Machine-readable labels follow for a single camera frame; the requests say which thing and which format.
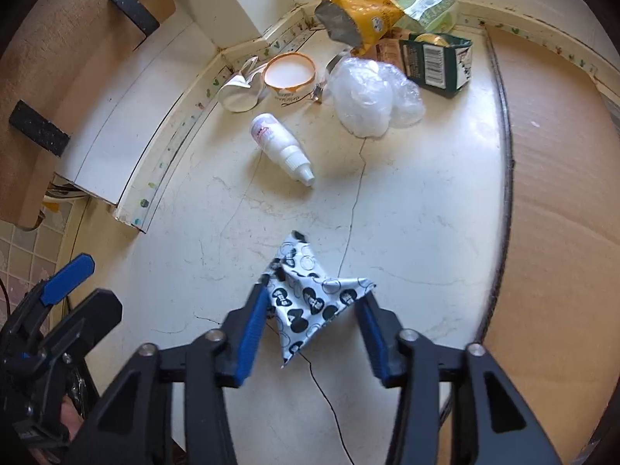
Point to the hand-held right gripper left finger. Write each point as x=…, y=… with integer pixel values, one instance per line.
x=252, y=329

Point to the white panel board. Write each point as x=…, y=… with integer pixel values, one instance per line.
x=121, y=121

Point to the crushed paper cup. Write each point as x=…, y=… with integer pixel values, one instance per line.
x=237, y=94

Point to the small brown packet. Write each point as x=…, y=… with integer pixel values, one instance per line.
x=385, y=55

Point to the dark green carton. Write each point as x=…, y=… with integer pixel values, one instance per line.
x=436, y=65

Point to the metal spoon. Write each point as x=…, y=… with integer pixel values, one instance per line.
x=318, y=93

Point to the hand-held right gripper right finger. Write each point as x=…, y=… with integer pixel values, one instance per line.
x=375, y=344

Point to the wooden cutting board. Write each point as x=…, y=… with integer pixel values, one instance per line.
x=63, y=58

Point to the small white plastic bottle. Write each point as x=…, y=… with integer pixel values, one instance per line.
x=276, y=143

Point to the black metal board bracket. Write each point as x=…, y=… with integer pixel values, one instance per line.
x=133, y=9
x=38, y=128

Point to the black white patterned foil wrapper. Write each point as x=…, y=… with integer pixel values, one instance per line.
x=305, y=300

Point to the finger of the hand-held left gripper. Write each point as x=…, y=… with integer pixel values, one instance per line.
x=89, y=312
x=68, y=273

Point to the yellow foil bag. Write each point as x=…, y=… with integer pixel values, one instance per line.
x=368, y=9

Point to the clear plastic bag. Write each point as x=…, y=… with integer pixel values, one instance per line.
x=363, y=97

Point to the brown cardboard sheet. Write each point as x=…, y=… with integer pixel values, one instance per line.
x=557, y=179

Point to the orange rimmed white cup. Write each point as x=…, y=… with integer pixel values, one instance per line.
x=290, y=75

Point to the light green wrapper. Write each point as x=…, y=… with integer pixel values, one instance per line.
x=426, y=5

